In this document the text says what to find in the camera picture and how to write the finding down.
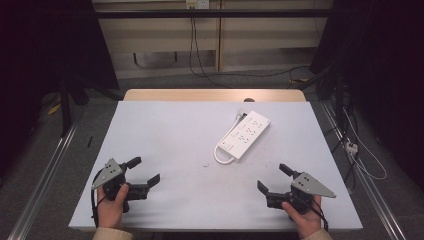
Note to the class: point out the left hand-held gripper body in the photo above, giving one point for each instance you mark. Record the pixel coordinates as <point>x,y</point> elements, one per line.
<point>110,173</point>

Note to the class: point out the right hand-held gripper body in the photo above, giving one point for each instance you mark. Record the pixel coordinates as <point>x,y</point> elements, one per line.
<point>305,188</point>

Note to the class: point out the person's right hand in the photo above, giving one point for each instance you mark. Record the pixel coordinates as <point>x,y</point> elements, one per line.
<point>305,221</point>

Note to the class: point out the person's left hand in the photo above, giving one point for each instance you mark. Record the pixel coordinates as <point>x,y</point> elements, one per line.
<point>111,210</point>

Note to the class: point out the small black floor object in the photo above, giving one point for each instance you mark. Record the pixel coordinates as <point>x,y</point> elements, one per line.
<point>89,141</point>

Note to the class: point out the small white floor power strip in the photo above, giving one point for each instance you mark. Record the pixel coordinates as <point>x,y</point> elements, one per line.
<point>352,147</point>

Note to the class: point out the yellow floor tape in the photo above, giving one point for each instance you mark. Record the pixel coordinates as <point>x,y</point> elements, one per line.
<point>54,109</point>

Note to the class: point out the light wooden table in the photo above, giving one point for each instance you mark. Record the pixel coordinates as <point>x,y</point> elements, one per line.
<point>200,95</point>

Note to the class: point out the black curtain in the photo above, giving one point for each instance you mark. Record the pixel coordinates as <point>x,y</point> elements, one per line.
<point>50,43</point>
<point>383,66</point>

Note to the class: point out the black horizontal bar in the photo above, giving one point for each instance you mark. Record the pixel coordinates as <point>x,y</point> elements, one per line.
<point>213,13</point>

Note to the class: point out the metal floor rail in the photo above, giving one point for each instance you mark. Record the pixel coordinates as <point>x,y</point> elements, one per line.
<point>370,186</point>
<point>43,180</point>

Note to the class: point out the white wall socket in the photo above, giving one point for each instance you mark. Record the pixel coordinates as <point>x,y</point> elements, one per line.
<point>197,3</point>

